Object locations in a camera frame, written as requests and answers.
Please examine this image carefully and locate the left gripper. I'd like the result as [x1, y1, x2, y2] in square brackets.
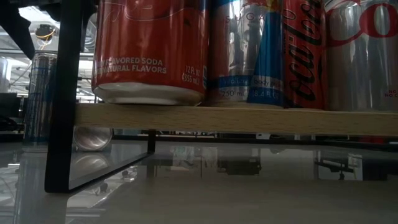
[0, 0, 63, 60]

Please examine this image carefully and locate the red Fanta strawberry can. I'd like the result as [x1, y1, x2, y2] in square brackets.
[91, 0, 210, 106]

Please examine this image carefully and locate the blue silver Red Bull can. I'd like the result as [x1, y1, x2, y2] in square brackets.
[207, 0, 286, 108]

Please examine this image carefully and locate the red Coca-Cola Star Wars can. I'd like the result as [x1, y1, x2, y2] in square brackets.
[282, 0, 328, 110]

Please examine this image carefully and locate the silver Diet Coke can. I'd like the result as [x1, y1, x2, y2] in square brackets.
[325, 0, 398, 112]

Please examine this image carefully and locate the light wooden shelf board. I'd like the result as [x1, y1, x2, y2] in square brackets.
[74, 103, 398, 137]

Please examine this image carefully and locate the long ceiling light bar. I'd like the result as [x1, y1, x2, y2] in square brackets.
[0, 48, 95, 58]

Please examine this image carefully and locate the black yellow ceiling fixture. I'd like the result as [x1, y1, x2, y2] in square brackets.
[34, 24, 57, 40]

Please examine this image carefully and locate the black metal shelf frame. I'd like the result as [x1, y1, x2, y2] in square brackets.
[44, 0, 157, 194]

